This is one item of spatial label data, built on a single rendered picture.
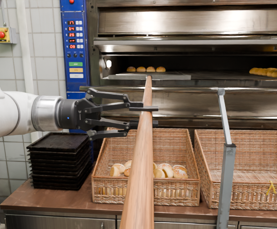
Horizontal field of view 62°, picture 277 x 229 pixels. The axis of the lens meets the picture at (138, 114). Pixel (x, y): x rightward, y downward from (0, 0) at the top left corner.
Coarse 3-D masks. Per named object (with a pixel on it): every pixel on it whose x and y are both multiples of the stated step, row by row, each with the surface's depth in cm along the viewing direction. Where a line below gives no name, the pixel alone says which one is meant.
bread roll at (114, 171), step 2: (112, 168) 146; (114, 168) 144; (116, 168) 144; (110, 170) 147; (112, 170) 144; (114, 170) 142; (116, 170) 142; (118, 170) 143; (110, 172) 146; (112, 172) 143; (114, 172) 141; (116, 172) 141; (118, 172) 142; (110, 174) 144; (112, 174) 141; (114, 174) 140; (116, 174) 140; (118, 174) 141; (116, 176) 140; (118, 176) 141
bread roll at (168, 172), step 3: (165, 168) 144; (168, 168) 144; (165, 171) 142; (168, 171) 141; (171, 171) 141; (165, 174) 142; (168, 174) 139; (171, 174) 140; (165, 177) 143; (168, 177) 139; (171, 177) 140
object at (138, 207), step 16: (144, 96) 76; (144, 112) 54; (144, 128) 42; (144, 144) 35; (144, 160) 30; (144, 176) 26; (128, 192) 24; (144, 192) 23; (128, 208) 21; (144, 208) 21; (128, 224) 19; (144, 224) 19
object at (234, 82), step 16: (112, 80) 156; (128, 80) 155; (144, 80) 154; (160, 80) 153; (176, 80) 153; (192, 80) 152; (208, 80) 151; (224, 80) 150; (240, 80) 150; (256, 80) 149; (272, 80) 148
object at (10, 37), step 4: (0, 28) 146; (4, 28) 146; (8, 28) 146; (12, 28) 149; (4, 32) 147; (8, 32) 146; (12, 32) 149; (8, 36) 147; (12, 36) 149; (0, 40) 148; (4, 40) 148; (8, 40) 148; (12, 40) 149; (16, 40) 154
